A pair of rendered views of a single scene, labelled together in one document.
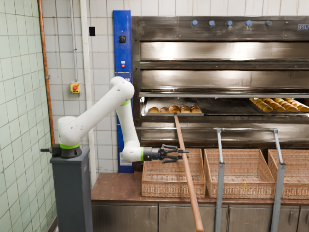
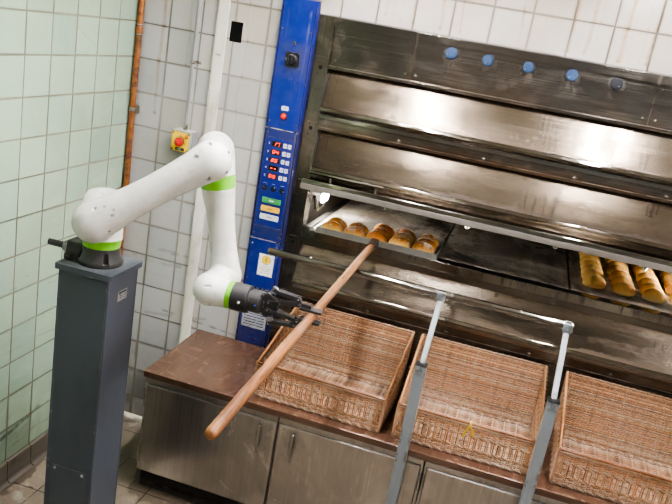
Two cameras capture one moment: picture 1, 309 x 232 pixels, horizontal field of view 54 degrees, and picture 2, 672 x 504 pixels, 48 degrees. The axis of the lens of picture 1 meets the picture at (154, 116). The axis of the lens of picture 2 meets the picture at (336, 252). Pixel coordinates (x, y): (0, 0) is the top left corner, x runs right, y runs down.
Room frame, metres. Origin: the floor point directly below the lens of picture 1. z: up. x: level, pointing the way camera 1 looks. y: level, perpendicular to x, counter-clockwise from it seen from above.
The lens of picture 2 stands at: (-0.34, -0.66, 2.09)
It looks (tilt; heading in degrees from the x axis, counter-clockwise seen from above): 17 degrees down; 11
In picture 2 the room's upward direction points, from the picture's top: 10 degrees clockwise
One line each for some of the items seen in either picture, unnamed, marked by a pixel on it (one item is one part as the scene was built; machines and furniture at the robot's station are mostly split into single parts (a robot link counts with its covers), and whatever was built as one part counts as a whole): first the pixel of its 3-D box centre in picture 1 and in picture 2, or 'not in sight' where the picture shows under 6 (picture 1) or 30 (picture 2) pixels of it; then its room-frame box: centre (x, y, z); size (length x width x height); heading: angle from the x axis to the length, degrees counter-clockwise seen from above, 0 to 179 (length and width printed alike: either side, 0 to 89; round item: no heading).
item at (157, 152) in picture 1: (159, 153); (264, 303); (1.84, -0.03, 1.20); 0.09 x 0.07 x 0.08; 90
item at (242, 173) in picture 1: (236, 171); (472, 399); (2.56, -0.76, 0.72); 0.56 x 0.49 x 0.28; 89
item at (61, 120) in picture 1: (68, 131); (103, 218); (1.82, 0.54, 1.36); 0.16 x 0.13 x 0.19; 19
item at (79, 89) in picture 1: (76, 87); (183, 140); (2.83, 0.74, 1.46); 0.10 x 0.07 x 0.10; 88
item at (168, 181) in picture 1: (173, 171); (336, 361); (2.58, -0.17, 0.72); 0.56 x 0.49 x 0.28; 87
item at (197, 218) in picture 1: (183, 151); (316, 310); (1.90, -0.19, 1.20); 1.71 x 0.03 x 0.03; 179
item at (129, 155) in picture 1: (133, 153); (214, 289); (1.85, 0.14, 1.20); 0.14 x 0.13 x 0.11; 90
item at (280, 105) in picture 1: (277, 103); (633, 275); (3.25, -1.36, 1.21); 0.61 x 0.48 x 0.06; 178
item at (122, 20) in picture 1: (134, 103); (324, 205); (3.79, 0.26, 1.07); 1.93 x 0.16 x 2.15; 178
